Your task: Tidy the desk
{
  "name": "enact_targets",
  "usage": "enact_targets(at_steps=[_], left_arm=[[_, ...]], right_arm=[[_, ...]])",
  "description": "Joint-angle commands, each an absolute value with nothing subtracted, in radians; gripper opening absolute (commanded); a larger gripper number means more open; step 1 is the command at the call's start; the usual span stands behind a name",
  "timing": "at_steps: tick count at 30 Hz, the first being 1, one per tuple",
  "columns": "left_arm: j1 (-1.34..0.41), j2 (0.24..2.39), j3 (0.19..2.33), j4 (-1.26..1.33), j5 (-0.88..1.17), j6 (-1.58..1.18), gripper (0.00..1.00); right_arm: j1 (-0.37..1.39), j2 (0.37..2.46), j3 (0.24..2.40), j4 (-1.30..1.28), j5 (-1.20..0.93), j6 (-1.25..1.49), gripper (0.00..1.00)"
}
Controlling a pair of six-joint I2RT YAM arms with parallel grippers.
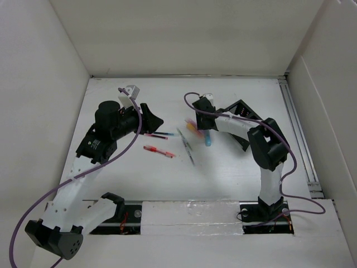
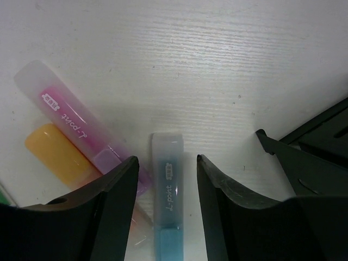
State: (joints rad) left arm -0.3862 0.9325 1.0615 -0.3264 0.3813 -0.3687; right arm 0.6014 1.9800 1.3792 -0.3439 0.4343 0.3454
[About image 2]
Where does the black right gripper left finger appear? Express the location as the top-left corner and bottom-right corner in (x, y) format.
(1, 156), (139, 260)

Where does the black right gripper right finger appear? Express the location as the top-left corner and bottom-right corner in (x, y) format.
(197, 155), (347, 260)

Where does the orange highlighter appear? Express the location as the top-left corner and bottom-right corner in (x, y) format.
(25, 123), (153, 246)

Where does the blue highlighter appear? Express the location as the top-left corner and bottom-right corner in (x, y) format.
(152, 133), (184, 260)

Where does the purple pink highlighter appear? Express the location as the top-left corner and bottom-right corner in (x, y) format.
(13, 59), (153, 196)

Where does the black desk organizer box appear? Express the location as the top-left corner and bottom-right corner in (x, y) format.
(256, 99), (347, 196)

